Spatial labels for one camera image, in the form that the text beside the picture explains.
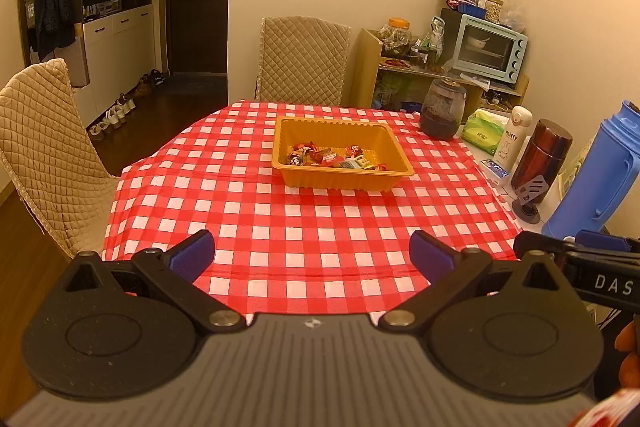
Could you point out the glass jar with dark contents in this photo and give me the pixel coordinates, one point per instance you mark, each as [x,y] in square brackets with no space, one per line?
[442,112]

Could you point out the light blue toaster oven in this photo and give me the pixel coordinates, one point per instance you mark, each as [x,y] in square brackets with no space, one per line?
[487,49]

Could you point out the wooden shelf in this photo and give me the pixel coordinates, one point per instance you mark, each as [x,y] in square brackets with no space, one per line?
[362,67]

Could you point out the beige quilted chair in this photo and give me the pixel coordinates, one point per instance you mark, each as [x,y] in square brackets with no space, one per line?
[45,147]
[302,59]

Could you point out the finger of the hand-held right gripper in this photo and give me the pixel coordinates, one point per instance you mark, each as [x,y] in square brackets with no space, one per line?
[607,241]
[535,243]

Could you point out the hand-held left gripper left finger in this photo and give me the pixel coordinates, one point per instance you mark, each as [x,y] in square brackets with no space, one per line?
[192,254]

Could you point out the clear jar of nuts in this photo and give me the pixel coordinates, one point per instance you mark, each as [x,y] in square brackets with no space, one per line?
[494,9]

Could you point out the white bottle with rabbit print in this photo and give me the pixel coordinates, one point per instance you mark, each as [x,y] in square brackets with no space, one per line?
[511,137]

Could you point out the red square snack packet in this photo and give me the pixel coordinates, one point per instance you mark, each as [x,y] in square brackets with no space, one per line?
[330,158]

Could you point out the hanging dark clothes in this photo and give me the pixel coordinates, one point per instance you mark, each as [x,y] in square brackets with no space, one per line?
[52,7]

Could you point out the blue white small box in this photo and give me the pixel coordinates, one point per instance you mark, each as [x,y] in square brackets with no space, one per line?
[495,168]

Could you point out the pale printed bag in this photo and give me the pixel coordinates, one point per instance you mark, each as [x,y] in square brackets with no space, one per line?
[575,172]

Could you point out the white cabinet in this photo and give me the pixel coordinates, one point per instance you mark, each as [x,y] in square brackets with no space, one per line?
[120,42]

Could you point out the blue plastic container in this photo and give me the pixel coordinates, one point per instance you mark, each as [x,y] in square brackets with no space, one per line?
[472,10]

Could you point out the blue plastic jug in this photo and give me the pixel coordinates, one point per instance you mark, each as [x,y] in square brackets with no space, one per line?
[595,182]

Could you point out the brown metal thermos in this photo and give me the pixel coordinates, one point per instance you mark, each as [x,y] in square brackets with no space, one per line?
[542,152]

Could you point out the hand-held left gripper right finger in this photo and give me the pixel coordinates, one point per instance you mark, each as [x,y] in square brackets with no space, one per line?
[427,253]

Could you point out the dark blue candy packet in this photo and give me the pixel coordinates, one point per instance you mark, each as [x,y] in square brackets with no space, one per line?
[295,160]

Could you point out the red checkered tablecloth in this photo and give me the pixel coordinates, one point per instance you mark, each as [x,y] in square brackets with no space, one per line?
[250,217]

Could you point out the green tissue pack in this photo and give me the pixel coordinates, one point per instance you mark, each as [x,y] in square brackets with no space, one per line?
[482,132]

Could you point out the grey metal phone stand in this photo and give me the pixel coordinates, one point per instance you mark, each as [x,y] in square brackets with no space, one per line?
[530,197]

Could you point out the plastic jar with orange lid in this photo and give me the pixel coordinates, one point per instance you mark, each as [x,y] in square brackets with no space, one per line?
[396,37]

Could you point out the row of shoes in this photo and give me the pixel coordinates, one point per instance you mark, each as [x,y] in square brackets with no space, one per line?
[120,109]

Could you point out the green white foil bag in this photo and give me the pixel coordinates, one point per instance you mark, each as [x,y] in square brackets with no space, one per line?
[435,37]

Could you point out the dark doormat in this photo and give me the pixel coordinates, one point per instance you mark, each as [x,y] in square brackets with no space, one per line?
[195,85]

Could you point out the dark red candy packet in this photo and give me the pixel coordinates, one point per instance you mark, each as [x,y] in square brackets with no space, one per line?
[356,150]

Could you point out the person's right hand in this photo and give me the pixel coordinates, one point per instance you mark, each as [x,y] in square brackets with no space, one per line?
[632,337]

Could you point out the yellow plastic tray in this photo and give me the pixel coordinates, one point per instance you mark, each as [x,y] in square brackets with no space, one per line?
[340,132]

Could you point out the clear plastic bag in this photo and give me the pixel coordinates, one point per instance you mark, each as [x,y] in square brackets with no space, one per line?
[515,9]

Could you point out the red packet with round picture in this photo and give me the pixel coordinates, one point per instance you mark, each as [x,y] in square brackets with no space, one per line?
[303,149]

